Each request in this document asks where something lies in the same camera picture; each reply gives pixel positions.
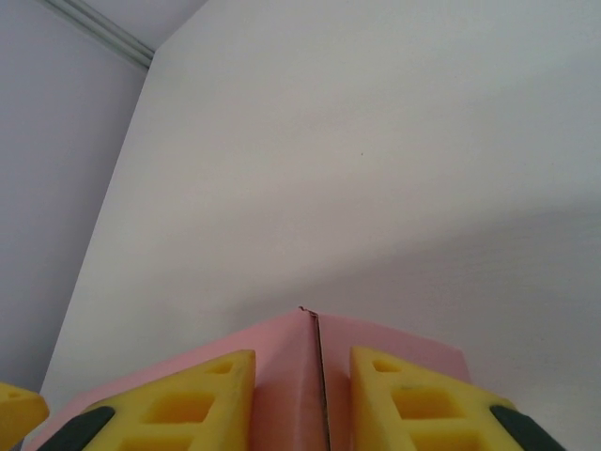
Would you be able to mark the pink paper box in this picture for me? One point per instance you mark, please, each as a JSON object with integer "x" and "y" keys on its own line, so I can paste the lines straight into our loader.
{"x": 291, "y": 376}

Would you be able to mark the aluminium frame post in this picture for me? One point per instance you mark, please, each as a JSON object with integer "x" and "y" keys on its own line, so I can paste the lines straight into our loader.
{"x": 103, "y": 33}

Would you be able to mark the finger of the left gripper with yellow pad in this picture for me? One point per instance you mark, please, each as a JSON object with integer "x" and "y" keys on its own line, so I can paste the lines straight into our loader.
{"x": 19, "y": 409}

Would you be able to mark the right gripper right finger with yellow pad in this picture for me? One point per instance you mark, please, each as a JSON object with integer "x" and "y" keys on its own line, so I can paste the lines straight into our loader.
{"x": 422, "y": 409}

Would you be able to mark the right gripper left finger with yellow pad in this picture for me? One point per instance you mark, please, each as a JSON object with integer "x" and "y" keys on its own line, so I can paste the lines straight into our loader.
{"x": 188, "y": 404}

